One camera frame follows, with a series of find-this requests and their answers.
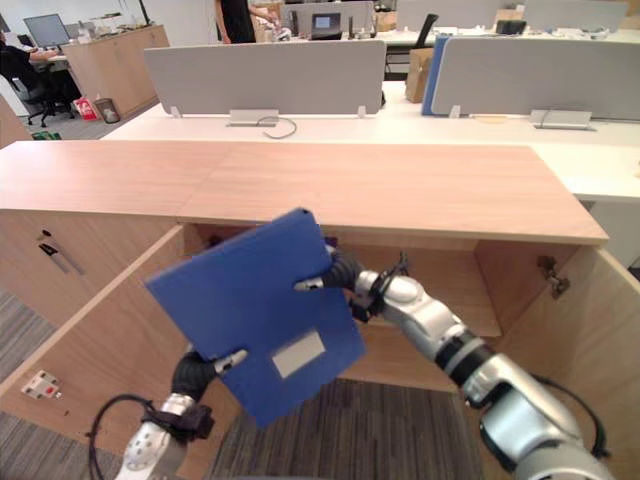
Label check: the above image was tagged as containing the silver cable tray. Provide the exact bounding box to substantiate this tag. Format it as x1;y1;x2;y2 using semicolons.
528;109;599;132
225;108;281;128

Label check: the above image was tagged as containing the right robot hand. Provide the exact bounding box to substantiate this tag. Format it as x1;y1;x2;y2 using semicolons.
292;243;363;294

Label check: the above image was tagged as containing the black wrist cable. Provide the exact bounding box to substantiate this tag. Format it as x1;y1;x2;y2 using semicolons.
86;393;154;480
372;251;412;314

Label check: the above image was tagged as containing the grey desk divider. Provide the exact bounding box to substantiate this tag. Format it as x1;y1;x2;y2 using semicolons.
429;36;640;122
143;39;388;119
279;0;376;40
523;0;630;32

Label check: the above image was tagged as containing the white office desk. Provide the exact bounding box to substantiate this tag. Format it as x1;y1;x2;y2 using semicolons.
99;79;640;204

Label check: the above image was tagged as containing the long wooden office cabinet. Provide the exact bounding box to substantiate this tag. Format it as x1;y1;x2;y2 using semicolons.
0;139;611;396

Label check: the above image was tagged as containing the blue divider panel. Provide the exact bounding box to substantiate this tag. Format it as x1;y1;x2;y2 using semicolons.
420;33;452;118

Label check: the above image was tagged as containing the small black monitor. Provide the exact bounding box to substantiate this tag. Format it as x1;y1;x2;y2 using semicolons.
310;12;344;42

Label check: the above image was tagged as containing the wooden cabinet door with hinge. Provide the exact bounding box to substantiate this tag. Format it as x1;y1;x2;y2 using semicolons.
472;238;640;480

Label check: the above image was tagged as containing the computer monitor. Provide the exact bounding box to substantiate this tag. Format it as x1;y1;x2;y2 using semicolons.
22;13;72;50

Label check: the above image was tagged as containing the black office chair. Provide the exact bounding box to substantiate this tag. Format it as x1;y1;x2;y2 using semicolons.
0;74;77;127

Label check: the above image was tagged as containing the wooden cabinet door with socket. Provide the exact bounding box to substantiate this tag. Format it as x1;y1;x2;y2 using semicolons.
0;223;251;480

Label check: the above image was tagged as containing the metal door hinge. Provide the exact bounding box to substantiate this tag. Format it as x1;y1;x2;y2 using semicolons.
536;254;572;301

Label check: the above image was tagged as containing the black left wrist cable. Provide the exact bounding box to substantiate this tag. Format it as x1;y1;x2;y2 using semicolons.
86;393;154;480

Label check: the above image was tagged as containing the tall cardboard box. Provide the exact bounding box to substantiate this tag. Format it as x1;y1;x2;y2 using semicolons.
404;46;435;104

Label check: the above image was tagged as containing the red white bag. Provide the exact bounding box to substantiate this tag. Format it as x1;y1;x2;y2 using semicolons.
73;95;100;122

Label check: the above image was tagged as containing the standing person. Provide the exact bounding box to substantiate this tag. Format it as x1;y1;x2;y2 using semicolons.
214;0;258;45

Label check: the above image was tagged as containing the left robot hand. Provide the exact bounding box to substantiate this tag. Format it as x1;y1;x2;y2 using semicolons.
169;347;250;401

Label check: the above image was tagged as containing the white socket box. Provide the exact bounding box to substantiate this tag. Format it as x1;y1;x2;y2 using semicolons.
19;369;64;401

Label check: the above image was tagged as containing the tall wooden cabinet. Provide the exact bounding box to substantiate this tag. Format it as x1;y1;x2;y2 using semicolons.
61;24;172;122

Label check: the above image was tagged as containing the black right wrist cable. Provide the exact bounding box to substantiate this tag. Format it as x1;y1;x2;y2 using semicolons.
372;251;412;314

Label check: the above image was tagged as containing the black cabinet key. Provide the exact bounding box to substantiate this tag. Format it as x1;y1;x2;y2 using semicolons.
36;228;60;258

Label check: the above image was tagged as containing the grey loose cable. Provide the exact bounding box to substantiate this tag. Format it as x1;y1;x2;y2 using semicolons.
255;115;298;140

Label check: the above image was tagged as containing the blue folder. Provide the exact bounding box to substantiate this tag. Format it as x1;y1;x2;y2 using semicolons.
144;206;369;431

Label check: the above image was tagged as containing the seated person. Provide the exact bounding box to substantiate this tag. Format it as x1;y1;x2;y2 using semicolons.
0;29;84;109

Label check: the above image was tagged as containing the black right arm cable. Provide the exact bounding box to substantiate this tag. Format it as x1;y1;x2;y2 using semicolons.
532;373;612;459

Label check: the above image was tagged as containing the small waste bin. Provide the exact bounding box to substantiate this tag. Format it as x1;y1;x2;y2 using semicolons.
93;97;122;125

